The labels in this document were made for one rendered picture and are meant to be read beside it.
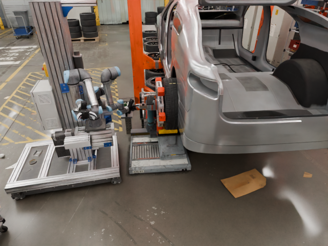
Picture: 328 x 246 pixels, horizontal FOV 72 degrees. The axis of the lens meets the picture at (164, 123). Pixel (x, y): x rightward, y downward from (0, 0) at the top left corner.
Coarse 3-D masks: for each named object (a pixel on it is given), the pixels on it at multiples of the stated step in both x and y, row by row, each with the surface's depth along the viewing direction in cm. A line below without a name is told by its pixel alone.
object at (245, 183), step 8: (240, 176) 296; (248, 176) 296; (256, 176) 295; (224, 184) 283; (232, 184) 284; (240, 184) 284; (248, 184) 284; (256, 184) 283; (264, 184) 283; (232, 192) 273; (240, 192) 273; (248, 192) 273
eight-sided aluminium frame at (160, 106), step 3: (156, 84) 281; (159, 84) 281; (159, 96) 262; (162, 96) 262; (159, 99) 261; (162, 99) 261; (159, 102) 260; (162, 102) 260; (159, 105) 259; (162, 105) 259; (159, 108) 260; (162, 108) 260; (159, 111) 262; (162, 111) 262; (159, 123) 273; (162, 123) 275; (159, 126) 289; (162, 126) 291
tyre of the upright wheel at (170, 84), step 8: (168, 80) 271; (176, 80) 270; (168, 88) 259; (176, 88) 261; (168, 96) 256; (176, 96) 257; (168, 104) 256; (176, 104) 256; (168, 112) 258; (176, 112) 259; (168, 120) 263; (176, 120) 264; (168, 128) 277; (176, 128) 283
